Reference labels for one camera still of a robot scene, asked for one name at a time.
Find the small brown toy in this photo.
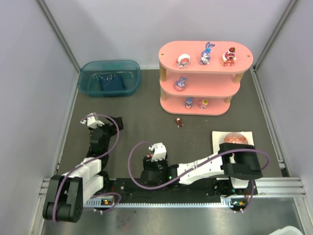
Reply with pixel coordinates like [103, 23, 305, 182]
[176, 117, 183, 128]

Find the purple figure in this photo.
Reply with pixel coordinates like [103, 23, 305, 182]
[174, 76, 188, 92]

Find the pink haired girl toy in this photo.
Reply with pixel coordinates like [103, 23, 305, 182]
[176, 53, 191, 69]

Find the purple bunny toy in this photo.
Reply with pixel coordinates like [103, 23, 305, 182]
[200, 42, 215, 65]

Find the strawberry bear cake toy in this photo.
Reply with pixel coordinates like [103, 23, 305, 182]
[222, 47, 237, 67]

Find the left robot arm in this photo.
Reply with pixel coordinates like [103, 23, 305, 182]
[43, 113, 124, 223]

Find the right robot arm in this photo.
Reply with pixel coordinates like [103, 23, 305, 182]
[139, 143, 263, 190]

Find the blue bear toy on shelf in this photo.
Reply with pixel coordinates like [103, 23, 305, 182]
[185, 97, 193, 109]

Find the pink yellow toy on shelf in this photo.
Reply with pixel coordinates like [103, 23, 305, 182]
[199, 99, 208, 109]

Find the pink three-tier shelf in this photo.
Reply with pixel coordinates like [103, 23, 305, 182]
[158, 41, 253, 116]

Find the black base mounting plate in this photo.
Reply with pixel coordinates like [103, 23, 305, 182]
[96, 178, 258, 203]

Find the teal plastic bin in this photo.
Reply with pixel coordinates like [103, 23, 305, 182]
[77, 60, 142, 97]

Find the white square plate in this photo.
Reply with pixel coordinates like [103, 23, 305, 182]
[212, 131, 254, 153]

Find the red patterned bowl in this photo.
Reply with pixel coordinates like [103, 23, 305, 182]
[224, 132, 248, 144]

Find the white container corner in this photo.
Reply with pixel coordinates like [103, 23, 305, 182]
[269, 226, 303, 235]

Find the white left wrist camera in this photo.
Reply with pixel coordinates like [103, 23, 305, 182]
[80, 113, 105, 129]

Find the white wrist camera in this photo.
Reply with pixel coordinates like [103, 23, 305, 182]
[148, 142, 167, 162]
[80, 113, 105, 129]

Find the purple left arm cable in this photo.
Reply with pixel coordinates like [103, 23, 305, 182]
[50, 114, 123, 224]

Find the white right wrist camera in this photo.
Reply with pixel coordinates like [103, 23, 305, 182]
[148, 142, 167, 162]

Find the white slotted cable duct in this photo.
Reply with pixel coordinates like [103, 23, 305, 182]
[83, 197, 247, 209]

